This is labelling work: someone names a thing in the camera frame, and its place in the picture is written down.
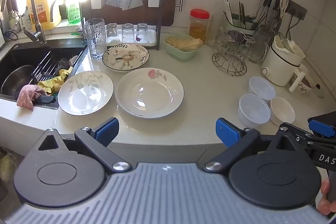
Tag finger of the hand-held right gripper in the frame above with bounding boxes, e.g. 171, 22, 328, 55
287, 122, 336, 152
308, 112, 336, 138

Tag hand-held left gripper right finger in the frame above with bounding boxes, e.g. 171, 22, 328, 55
204, 118, 303, 174

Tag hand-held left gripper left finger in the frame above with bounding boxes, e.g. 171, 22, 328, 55
37, 117, 132, 174

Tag translucent white plastic bowl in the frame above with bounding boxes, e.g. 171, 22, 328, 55
248, 76, 276, 101
238, 94, 271, 128

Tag white plate grey leaf print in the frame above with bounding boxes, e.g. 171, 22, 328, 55
57, 71, 114, 116

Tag white plate pink flower print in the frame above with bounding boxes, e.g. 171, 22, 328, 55
115, 68, 184, 119

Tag dark rimmed floral plate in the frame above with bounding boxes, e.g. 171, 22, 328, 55
102, 43, 150, 74

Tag person's right hand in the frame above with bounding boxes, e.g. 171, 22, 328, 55
319, 178, 336, 216

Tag small white ceramic bowl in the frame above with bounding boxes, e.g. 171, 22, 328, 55
270, 96, 295, 126

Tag glass pot lid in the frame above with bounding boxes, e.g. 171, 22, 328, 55
311, 80, 326, 98

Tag floral ceramic bowl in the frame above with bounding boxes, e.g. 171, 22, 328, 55
295, 73, 318, 95

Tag yellow dishcloth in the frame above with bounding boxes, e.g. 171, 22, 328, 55
37, 68, 73, 95

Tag white electric cooking pot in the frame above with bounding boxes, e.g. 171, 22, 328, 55
261, 34, 309, 93

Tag steel wool scrubber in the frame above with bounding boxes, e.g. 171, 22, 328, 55
56, 57, 71, 70

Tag pink dishcloth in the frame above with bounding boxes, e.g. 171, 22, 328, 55
16, 84, 48, 110

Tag clear glass cup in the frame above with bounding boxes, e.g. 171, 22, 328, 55
235, 35, 256, 56
214, 32, 235, 55

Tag green plastic basket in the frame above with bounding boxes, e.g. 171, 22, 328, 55
164, 33, 204, 60

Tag textured glass pitcher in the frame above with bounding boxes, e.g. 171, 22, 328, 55
248, 27, 272, 64

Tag tall textured glass cup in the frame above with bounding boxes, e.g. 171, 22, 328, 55
84, 18, 107, 61

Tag tall clear glass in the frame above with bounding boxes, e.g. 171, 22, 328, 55
207, 26, 226, 47

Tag small clear drinking glass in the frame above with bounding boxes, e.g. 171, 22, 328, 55
106, 23, 118, 44
121, 23, 134, 43
136, 23, 148, 42

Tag bundle of wooden sticks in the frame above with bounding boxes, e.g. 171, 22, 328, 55
167, 35, 204, 52

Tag white drip tray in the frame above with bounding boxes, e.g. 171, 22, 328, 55
106, 25, 157, 46

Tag steel bowl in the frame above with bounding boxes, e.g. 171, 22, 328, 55
1, 65, 36, 96

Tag yellow green plastic bag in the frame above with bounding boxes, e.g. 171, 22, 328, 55
0, 152, 19, 182

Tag green white utensil holder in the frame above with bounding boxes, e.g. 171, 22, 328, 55
224, 13, 259, 35

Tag red lid plastic jar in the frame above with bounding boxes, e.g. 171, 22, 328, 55
188, 9, 212, 43

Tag black kitchen sink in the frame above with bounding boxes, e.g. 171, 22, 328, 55
0, 39, 88, 110

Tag wooden chopsticks bundle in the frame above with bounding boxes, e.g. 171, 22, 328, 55
238, 1, 247, 28

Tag green dish soap bottle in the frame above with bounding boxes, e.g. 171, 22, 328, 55
65, 0, 82, 25

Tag white chopsticks bundle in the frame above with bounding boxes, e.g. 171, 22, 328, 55
223, 0, 234, 26

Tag yellow detergent bottle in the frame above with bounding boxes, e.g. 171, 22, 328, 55
26, 0, 62, 31

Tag white bottle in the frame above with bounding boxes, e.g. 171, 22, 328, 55
20, 6, 33, 31

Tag steel kitchen faucet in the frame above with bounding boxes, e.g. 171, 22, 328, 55
0, 0, 48, 46

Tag wire cup stand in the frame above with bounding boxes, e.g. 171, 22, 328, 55
211, 30, 256, 76

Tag black wire sink rack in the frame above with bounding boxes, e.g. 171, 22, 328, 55
28, 50, 63, 83

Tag black power cable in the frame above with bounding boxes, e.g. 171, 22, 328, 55
285, 14, 296, 41

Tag black wall power strip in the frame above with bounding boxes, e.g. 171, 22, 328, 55
285, 0, 308, 20

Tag black handled utensil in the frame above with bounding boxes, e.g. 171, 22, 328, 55
262, 0, 281, 30
256, 0, 273, 26

